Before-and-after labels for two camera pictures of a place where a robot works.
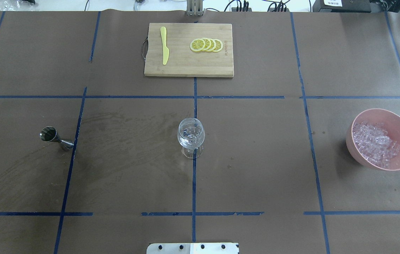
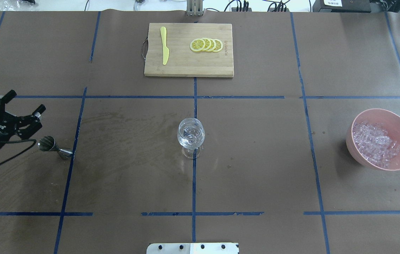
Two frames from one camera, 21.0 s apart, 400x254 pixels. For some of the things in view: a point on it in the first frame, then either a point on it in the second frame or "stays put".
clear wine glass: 191,135 stays put
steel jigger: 49,134 -> 48,143
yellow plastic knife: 165,50 stays put
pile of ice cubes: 371,139 stays put
